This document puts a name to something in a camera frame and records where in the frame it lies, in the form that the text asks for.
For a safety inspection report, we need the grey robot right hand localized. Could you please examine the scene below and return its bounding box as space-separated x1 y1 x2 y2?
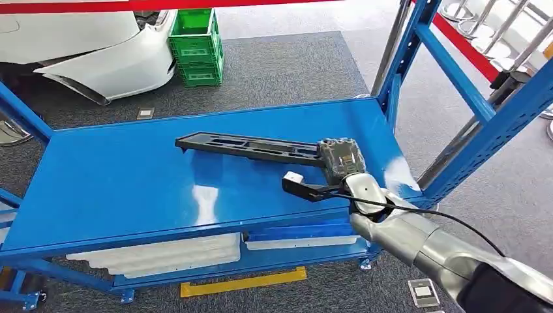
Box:
317 137 367 186

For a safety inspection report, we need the black plastic plate frame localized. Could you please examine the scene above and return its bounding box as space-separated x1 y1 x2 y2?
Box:
175 131 329 168

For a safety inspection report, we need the large steel floor socket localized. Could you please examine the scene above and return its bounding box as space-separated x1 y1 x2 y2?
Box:
407 278 441 308

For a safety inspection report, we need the yellow floor tape strip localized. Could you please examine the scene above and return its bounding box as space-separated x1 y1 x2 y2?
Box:
179 266 308 299

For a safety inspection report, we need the green plastic crate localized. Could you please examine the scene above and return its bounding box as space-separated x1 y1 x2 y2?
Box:
176 43 224 89
168 8 223 66

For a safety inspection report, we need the short red barrier belt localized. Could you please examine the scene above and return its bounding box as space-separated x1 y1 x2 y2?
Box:
432 12 501 83

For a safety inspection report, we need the steel stanchion with round base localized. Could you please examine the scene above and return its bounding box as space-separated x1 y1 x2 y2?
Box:
492 17 553 74
440 0 476 22
456 0 498 39
471 0 537 59

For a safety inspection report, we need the blue steel shelf rack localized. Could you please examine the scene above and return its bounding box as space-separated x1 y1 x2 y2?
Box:
0 0 553 312

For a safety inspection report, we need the white car bumper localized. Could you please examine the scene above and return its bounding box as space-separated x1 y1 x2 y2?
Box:
0 9 178 107

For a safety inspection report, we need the long red barrier belt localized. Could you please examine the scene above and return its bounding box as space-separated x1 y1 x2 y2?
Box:
0 0 342 15

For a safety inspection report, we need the steel stanchion base disc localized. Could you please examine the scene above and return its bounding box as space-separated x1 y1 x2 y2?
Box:
0 119 34 147

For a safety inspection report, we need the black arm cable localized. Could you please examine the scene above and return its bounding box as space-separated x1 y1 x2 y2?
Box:
330 192 506 258

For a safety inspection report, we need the plain steel stanchion post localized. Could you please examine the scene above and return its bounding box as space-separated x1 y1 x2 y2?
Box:
370 0 411 98

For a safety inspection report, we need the black-capped steel stanchion post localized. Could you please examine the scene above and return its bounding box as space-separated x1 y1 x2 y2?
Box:
417 68 530 215

